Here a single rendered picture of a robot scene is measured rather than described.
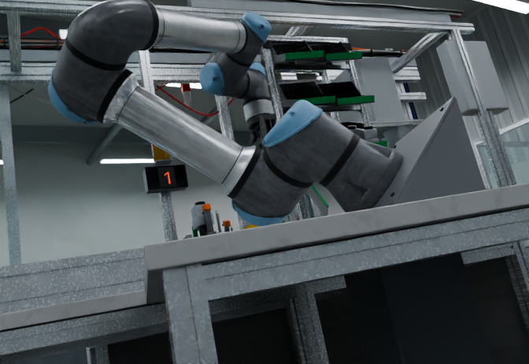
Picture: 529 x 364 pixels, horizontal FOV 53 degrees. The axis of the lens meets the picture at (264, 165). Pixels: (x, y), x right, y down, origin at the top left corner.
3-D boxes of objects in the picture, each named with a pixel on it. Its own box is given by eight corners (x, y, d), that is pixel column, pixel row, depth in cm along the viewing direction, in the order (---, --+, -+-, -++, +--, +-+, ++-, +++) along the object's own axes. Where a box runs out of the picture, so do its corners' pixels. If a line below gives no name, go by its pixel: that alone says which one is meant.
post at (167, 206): (181, 261, 155) (135, -30, 182) (171, 262, 154) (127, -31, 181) (179, 262, 158) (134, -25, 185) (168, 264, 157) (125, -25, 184)
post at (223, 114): (264, 295, 260) (215, 43, 298) (256, 297, 258) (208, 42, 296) (261, 296, 264) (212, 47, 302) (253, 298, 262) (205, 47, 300)
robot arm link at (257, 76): (227, 71, 141) (251, 76, 147) (234, 109, 138) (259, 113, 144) (246, 57, 136) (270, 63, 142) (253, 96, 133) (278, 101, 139)
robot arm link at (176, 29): (75, -31, 92) (255, 6, 130) (55, 24, 97) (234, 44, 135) (108, 9, 87) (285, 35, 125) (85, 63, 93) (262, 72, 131)
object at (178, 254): (741, 166, 82) (733, 149, 83) (147, 271, 59) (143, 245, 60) (478, 244, 147) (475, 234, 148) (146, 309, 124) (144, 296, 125)
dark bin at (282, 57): (323, 57, 172) (322, 34, 171) (285, 61, 168) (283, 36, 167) (294, 63, 198) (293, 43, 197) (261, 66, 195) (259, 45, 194)
